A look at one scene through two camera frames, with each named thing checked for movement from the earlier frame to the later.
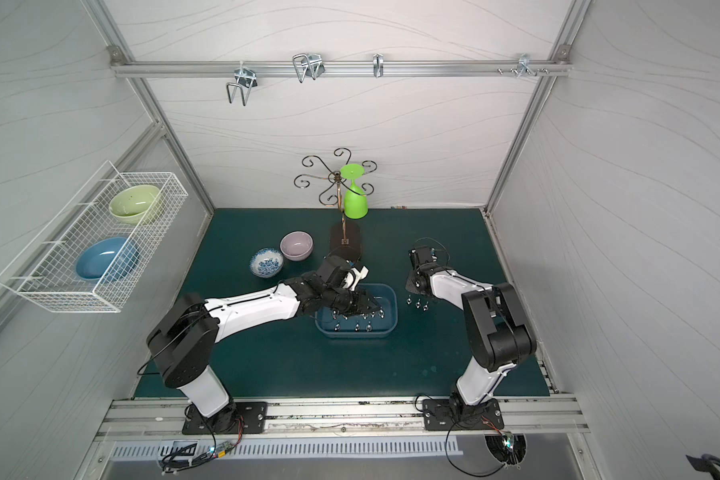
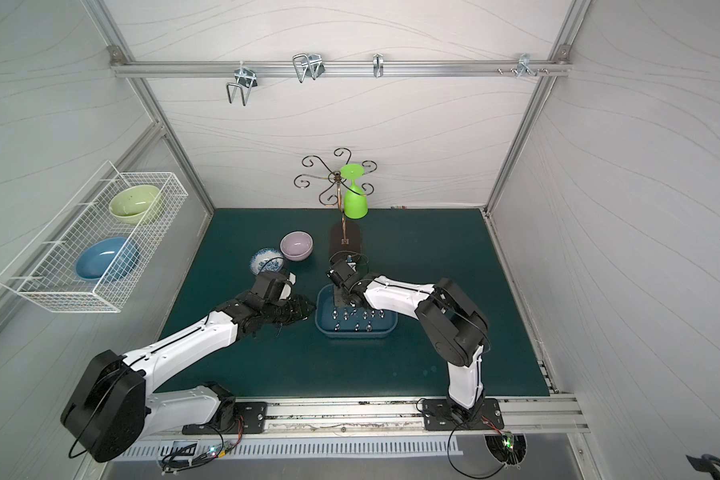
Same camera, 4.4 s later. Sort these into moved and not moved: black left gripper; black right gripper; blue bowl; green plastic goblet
Moved: black left gripper; black right gripper
Not moved: green plastic goblet; blue bowl
